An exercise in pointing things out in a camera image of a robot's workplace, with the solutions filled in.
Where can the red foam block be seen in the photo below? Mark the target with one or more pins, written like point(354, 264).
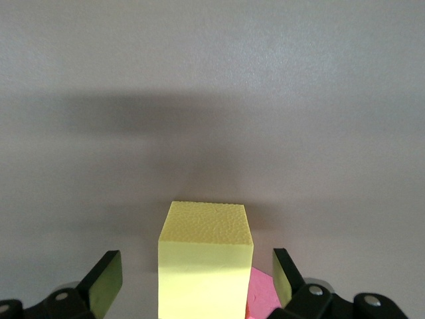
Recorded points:
point(262, 292)

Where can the brown table cover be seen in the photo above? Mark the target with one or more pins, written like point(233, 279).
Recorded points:
point(212, 99)

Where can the yellow foam block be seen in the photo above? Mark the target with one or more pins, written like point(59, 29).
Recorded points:
point(202, 266)

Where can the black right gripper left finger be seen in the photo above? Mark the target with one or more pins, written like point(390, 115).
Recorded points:
point(99, 285)

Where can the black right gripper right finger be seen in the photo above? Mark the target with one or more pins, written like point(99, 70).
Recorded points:
point(289, 282)

